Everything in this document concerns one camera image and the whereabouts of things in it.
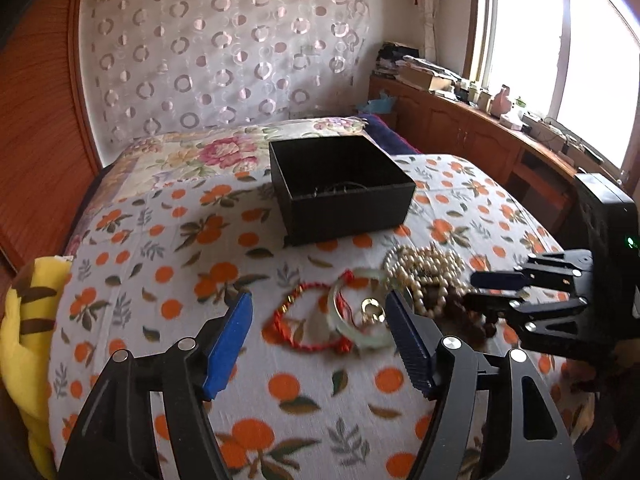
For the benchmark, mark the window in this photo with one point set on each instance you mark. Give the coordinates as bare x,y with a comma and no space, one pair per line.
560,40

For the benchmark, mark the orange print bedsheet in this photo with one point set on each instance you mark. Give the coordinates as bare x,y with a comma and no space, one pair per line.
200,240

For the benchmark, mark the stack of books and papers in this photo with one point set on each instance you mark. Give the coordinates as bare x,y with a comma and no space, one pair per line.
420,67

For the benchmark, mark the circle pattern sheer curtain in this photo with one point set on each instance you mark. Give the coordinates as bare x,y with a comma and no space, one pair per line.
225,50

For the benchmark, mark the wooden cabinet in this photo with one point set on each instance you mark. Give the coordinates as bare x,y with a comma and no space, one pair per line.
465,130

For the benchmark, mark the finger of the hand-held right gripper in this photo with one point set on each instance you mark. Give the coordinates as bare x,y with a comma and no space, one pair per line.
497,280
487,304

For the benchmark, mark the teal cloth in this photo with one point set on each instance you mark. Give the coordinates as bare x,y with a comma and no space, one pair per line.
377,104

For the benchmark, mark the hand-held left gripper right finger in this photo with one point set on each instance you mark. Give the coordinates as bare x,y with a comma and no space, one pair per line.
407,340

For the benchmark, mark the pale jade bangle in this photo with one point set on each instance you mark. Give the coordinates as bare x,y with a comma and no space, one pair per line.
367,340

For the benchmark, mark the dark blue blanket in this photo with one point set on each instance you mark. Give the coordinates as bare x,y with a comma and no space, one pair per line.
387,135

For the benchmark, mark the yellow plush toy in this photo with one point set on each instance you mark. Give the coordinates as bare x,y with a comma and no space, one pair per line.
30,340

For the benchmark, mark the white window curtain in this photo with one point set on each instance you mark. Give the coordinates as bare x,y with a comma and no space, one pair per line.
435,5

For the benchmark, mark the floral blanket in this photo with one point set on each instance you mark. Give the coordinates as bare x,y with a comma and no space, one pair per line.
210,152

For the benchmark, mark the pink figurine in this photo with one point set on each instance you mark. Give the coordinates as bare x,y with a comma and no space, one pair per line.
501,101

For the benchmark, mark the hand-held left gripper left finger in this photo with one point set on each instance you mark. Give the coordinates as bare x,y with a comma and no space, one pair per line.
230,340

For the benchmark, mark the black square box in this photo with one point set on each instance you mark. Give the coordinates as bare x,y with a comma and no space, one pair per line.
345,200

